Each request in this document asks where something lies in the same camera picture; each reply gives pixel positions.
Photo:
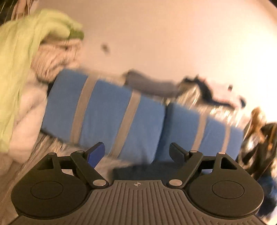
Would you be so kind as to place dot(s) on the silver lace cover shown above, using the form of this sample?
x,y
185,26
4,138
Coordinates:
x,y
223,114

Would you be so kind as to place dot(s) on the grey quilted bedspread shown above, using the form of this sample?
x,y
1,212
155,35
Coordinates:
x,y
43,147

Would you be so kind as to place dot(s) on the navy and white garment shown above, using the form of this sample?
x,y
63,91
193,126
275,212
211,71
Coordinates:
x,y
207,90

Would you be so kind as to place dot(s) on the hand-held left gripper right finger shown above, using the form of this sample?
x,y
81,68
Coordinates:
x,y
178,152

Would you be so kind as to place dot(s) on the folded grey cloth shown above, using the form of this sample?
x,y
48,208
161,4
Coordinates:
x,y
149,84

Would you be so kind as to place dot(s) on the blue pillow with grey stripes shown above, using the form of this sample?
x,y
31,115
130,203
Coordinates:
x,y
184,129
103,108

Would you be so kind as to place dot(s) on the blue fleece jacket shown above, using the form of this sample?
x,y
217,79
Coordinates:
x,y
151,171

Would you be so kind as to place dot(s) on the pile of folded blankets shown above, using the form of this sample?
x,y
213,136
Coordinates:
x,y
19,54

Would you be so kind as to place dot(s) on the white fluffy blanket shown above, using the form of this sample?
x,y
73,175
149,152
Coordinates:
x,y
28,112

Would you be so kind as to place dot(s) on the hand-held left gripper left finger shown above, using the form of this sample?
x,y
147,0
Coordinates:
x,y
96,154

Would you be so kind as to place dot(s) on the brown teddy bear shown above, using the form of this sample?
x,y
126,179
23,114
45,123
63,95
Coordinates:
x,y
257,116

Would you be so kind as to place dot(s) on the cream knitted blanket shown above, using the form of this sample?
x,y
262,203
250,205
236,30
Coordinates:
x,y
54,58

